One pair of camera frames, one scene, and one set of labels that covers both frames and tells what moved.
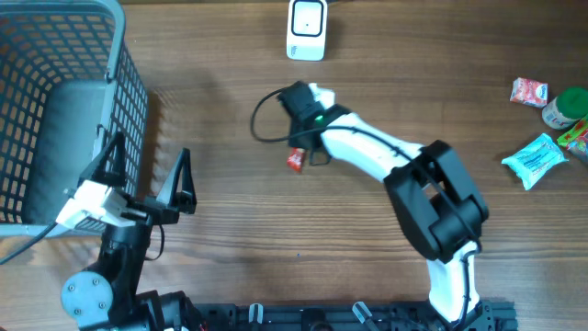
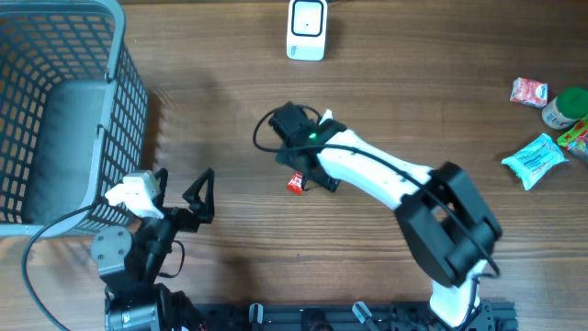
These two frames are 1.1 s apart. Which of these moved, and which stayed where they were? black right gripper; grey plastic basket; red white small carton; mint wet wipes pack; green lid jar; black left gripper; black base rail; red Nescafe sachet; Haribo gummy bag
Moved: black left gripper; black right gripper; red Nescafe sachet
Stayed: black base rail; mint wet wipes pack; red white small carton; Haribo gummy bag; green lid jar; grey plastic basket
